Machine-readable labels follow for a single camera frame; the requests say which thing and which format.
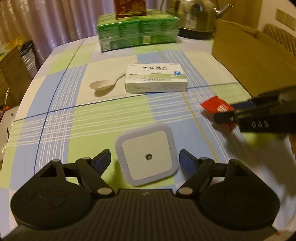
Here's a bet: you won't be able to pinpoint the wall power sockets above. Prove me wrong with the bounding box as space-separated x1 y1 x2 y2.
275 9 296 31

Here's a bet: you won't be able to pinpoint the red snack packet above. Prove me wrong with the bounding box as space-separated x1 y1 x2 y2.
200 95 239 133

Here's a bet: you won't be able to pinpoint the brown cardboard box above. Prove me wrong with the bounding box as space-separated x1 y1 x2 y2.
212 20 295 96

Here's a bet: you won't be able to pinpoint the white square night light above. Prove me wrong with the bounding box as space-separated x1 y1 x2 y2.
115 123 178 186

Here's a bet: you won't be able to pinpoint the dark red gift box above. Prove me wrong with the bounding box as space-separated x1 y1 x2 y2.
114 0 147 19

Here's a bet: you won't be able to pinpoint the purple curtain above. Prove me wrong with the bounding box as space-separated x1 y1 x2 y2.
0 0 167 65

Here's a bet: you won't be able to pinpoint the checked tablecloth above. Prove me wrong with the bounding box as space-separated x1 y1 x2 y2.
1 36 295 236

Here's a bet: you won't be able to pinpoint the person's hand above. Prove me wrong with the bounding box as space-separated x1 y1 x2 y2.
288 133 296 156

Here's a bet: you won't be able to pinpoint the quilted chair back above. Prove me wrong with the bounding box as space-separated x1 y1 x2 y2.
262 24 296 56

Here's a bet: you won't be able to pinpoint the beige plastic spoon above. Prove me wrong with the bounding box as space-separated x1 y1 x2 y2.
89 72 126 91

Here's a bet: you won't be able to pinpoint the green tissue pack bundle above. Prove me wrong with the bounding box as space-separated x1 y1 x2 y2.
97 9 179 52

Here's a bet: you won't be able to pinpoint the stainless steel kettle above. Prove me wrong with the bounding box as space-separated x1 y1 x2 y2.
159 0 233 40

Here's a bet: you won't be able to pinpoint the white green medicine box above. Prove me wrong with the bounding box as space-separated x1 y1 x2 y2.
125 63 188 94

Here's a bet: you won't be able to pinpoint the cardboard boxes on left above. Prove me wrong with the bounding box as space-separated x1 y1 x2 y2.
1 38 38 109

